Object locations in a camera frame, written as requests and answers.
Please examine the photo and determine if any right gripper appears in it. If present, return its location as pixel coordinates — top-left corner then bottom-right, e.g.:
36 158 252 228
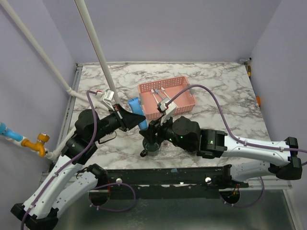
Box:
139 112 192 153

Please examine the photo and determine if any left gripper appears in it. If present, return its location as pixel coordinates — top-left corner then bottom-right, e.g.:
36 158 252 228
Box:
91 103 146 142

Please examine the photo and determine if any dark green mug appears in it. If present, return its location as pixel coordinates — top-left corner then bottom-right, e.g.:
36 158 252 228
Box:
140 138 161 157

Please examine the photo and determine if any blue toothpaste tube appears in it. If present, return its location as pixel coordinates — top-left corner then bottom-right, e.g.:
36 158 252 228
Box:
128 97 148 130

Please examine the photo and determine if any light blue toothbrush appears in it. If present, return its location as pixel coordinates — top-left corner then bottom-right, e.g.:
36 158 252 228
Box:
154 89 168 100

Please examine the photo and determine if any pink perforated plastic basket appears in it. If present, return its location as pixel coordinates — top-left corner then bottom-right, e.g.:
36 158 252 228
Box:
137 76 198 121

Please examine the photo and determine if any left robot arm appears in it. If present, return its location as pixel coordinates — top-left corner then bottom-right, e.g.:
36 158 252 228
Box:
11 104 145 230

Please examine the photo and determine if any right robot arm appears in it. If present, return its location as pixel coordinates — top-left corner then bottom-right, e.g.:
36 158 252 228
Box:
140 116 303 188

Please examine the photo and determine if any white toothbrush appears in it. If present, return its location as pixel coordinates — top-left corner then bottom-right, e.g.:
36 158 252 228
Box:
158 87 178 111

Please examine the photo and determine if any yellow brass tap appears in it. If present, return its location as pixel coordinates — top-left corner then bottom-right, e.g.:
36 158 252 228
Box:
21 133 50 157

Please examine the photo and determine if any orange clip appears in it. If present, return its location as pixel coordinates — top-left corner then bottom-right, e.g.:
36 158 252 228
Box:
256 96 261 106

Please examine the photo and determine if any yellow black tool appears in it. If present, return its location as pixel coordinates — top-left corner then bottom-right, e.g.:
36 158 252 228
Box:
247 65 251 78

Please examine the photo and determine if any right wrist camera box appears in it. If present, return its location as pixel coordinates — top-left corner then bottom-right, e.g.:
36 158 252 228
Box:
157 98 177 125

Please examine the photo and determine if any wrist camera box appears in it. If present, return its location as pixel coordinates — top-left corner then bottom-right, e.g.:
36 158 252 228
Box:
101 89 114 106
157 98 177 125

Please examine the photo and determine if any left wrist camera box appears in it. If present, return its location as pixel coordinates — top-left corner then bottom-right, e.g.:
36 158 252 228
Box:
101 89 114 106

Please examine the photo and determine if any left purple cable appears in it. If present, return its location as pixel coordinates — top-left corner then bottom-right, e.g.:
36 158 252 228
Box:
20 90 137 230

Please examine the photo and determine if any purple cable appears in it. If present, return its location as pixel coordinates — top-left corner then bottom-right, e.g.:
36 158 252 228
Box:
165 84 307 208
20 90 137 230

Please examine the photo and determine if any white pvc pipe frame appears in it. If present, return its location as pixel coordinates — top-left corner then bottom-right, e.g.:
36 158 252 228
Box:
0 0 121 161

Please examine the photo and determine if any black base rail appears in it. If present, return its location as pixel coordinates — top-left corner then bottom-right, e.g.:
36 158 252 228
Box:
79 162 249 199

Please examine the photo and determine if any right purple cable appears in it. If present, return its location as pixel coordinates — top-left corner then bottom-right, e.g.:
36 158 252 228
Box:
165 84 307 208

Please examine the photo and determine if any silver corner bracket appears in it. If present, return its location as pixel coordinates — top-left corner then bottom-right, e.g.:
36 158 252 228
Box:
239 57 252 65

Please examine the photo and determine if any blue hose connector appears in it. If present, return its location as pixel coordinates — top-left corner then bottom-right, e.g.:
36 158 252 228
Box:
0 122 24 141

